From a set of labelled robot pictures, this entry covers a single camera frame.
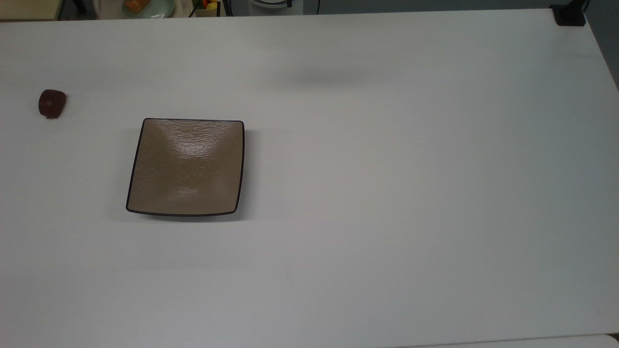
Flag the small brown round food item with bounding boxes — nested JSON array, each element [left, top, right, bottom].
[[38, 89, 67, 120]]

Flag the square tan ceramic plate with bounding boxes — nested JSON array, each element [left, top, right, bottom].
[[126, 117, 245, 217]]

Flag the pale green round plate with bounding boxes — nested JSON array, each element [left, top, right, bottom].
[[121, 0, 176, 19]]

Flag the small box of fruit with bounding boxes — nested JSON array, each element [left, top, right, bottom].
[[189, 0, 222, 18]]

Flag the black table clamp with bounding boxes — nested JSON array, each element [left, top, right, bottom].
[[550, 0, 591, 27]]

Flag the beige cabinet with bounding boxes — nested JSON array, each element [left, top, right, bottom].
[[0, 0, 66, 21]]

